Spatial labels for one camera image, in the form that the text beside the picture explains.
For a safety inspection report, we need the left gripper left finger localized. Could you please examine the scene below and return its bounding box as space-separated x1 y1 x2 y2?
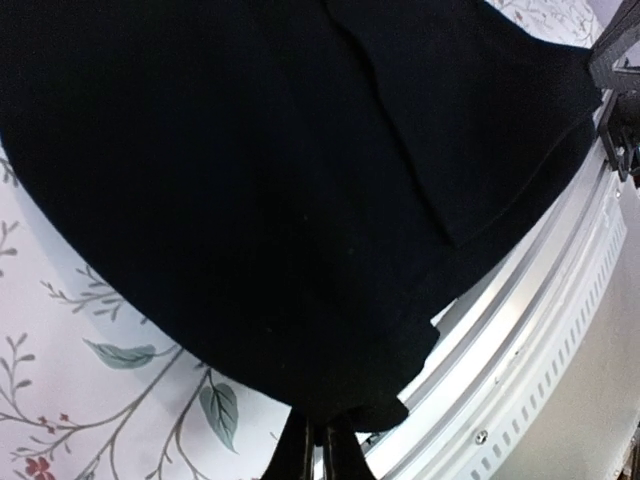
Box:
261 410 315 480

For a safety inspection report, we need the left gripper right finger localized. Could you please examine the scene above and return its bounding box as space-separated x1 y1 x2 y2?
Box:
322 416 376 480

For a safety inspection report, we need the black t-shirt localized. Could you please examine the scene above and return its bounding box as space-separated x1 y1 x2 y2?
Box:
1 1 601 432

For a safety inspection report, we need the floral patterned table mat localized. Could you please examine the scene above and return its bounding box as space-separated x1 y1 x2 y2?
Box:
1 1 601 479

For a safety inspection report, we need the front aluminium rail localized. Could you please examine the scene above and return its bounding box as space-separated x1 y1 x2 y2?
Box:
362 89 640 480

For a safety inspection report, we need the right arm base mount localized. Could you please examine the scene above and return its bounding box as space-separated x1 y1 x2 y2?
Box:
589 1 639 182

